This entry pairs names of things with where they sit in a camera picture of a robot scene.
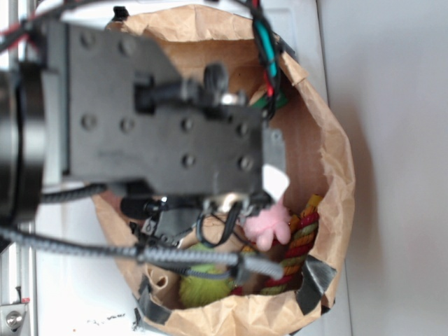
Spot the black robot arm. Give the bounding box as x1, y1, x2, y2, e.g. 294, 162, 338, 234
1, 19, 290, 246

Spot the brown paper bag box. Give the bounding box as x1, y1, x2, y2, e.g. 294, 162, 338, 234
108, 5, 356, 335

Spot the black white-taped gripper finger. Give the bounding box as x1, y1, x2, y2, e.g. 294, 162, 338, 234
262, 164, 290, 203

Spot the multicolour rope toy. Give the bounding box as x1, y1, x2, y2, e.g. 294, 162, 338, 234
242, 195, 323, 295

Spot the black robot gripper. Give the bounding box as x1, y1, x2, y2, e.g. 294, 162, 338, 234
43, 21, 286, 246

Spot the aluminium frame rail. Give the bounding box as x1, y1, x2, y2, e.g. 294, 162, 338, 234
1, 1, 38, 335

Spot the white plastic tray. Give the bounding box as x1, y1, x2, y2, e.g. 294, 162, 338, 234
36, 1, 352, 335

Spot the grey braided cable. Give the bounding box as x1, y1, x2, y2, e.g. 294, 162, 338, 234
0, 181, 285, 281

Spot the pink plush bunny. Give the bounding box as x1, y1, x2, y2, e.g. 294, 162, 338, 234
242, 196, 291, 251

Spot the green plush animal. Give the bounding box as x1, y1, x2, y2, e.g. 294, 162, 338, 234
178, 263, 233, 308

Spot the green wooden block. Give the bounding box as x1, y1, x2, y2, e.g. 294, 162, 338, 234
249, 85, 288, 109

